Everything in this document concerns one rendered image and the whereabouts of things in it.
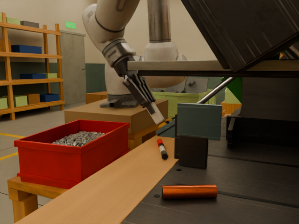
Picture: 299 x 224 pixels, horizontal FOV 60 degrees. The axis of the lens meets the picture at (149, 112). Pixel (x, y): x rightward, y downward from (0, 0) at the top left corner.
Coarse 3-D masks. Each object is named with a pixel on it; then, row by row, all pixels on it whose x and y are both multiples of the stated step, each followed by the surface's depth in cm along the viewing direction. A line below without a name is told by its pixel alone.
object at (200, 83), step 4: (192, 76) 186; (188, 80) 187; (196, 80) 184; (200, 80) 183; (204, 80) 181; (196, 84) 183; (200, 84) 182; (204, 84) 181; (188, 88) 186; (192, 88) 184; (196, 88) 183; (200, 88) 182; (204, 88) 180; (188, 92) 185; (192, 92) 184
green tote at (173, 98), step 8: (160, 96) 167; (168, 96) 165; (176, 96) 162; (184, 96) 159; (192, 96) 156; (200, 96) 157; (168, 104) 165; (176, 104) 163; (168, 112) 166; (176, 112) 164
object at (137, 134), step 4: (164, 120) 136; (144, 128) 117; (148, 128) 121; (152, 128) 125; (156, 128) 128; (136, 132) 111; (140, 132) 114; (144, 132) 118; (148, 132) 121; (128, 136) 112; (132, 136) 111; (136, 136) 112; (140, 136) 115
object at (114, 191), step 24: (144, 144) 74; (168, 144) 74; (120, 168) 56; (144, 168) 56; (168, 168) 56; (72, 192) 46; (96, 192) 46; (120, 192) 46; (144, 192) 46; (48, 216) 38; (72, 216) 38; (96, 216) 38; (120, 216) 38
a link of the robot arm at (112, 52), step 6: (114, 42) 83; (120, 42) 83; (126, 42) 86; (108, 48) 83; (114, 48) 82; (120, 48) 82; (126, 48) 84; (108, 54) 83; (114, 54) 83; (120, 54) 82; (126, 54) 83; (132, 54) 86; (108, 60) 84; (114, 60) 83
